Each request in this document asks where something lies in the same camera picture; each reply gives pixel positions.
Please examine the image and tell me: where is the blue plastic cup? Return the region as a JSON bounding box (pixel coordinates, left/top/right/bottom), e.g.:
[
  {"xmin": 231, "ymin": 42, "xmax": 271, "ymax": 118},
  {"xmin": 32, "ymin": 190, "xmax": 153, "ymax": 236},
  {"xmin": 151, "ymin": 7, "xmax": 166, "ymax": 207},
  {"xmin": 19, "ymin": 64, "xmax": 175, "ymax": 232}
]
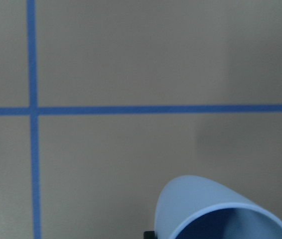
[{"xmin": 154, "ymin": 175, "xmax": 282, "ymax": 239}]

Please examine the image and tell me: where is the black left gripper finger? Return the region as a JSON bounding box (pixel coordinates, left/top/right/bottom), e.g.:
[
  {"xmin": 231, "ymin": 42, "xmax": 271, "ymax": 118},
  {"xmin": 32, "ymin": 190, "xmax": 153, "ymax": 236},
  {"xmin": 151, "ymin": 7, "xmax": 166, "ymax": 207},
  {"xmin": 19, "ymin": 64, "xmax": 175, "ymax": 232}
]
[{"xmin": 143, "ymin": 231, "xmax": 156, "ymax": 239}]

